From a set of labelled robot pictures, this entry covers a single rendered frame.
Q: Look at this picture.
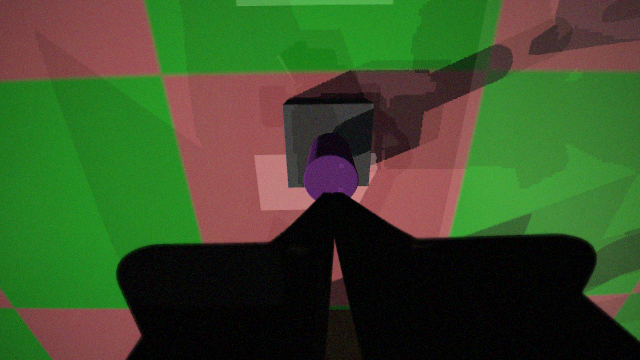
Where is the purple cylinder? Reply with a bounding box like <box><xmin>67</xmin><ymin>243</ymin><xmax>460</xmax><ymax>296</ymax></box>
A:
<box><xmin>304</xmin><ymin>133</ymin><xmax>358</xmax><ymax>200</ymax></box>

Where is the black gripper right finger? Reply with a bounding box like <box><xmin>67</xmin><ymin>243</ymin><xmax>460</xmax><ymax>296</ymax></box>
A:
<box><xmin>333</xmin><ymin>192</ymin><xmax>597</xmax><ymax>360</ymax></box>

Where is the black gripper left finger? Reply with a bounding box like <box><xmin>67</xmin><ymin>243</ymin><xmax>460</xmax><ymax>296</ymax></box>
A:
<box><xmin>116</xmin><ymin>192</ymin><xmax>335</xmax><ymax>360</ymax></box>

